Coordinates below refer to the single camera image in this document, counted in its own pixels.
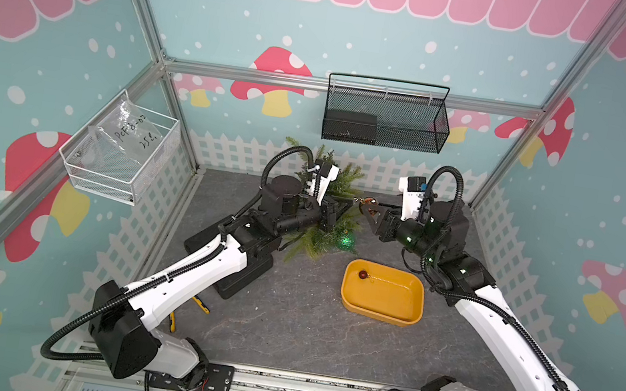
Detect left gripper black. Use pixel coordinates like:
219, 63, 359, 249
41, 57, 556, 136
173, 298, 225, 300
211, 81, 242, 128
275, 186, 353, 246

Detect green glitter ball ornament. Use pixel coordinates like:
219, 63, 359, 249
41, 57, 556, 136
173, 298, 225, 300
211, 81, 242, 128
337, 232, 356, 252

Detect orange shiny ball ornament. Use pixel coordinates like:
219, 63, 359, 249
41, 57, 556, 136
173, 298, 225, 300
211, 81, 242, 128
359, 197, 379, 216

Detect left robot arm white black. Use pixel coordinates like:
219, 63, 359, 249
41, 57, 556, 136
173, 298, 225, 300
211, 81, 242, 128
40, 145, 351, 391

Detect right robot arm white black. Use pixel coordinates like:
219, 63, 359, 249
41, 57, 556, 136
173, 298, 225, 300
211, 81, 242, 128
358, 166, 581, 391

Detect black flat box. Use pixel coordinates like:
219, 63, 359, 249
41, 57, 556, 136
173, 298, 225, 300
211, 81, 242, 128
183, 227, 274, 300

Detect yellow plastic tray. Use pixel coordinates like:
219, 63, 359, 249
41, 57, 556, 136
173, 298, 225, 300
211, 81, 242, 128
340, 259, 425, 327

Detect black box in mesh basket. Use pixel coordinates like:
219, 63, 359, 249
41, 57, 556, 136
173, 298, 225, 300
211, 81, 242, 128
321, 109, 378, 145

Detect clear plastic bag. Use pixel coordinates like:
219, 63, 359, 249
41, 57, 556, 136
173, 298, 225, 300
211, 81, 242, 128
80, 100, 169, 182

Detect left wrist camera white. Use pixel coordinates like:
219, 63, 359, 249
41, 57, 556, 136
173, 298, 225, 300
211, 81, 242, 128
307, 159, 339, 205

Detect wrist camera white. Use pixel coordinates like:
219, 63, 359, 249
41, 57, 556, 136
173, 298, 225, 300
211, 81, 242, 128
398, 176, 427, 221
307, 159, 339, 205

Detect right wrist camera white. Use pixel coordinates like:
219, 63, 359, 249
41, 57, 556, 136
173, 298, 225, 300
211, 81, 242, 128
398, 176, 427, 221

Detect black wire mesh basket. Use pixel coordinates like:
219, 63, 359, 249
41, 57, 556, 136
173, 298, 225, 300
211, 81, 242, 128
321, 72, 450, 154

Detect yellow handled pliers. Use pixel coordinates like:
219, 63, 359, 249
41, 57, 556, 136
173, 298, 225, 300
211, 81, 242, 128
165, 295, 212, 335

